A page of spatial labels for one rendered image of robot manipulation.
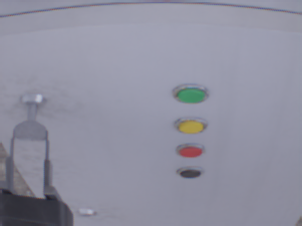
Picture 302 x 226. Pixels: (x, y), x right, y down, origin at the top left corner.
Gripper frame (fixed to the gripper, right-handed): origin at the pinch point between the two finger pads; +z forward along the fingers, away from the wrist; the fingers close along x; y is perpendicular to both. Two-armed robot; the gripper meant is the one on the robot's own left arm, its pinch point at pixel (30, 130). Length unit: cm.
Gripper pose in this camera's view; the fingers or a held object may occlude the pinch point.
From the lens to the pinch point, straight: 57.0
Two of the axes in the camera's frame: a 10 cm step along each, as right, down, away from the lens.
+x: 10.0, 0.0, -0.6
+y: 0.5, 4.5, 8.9
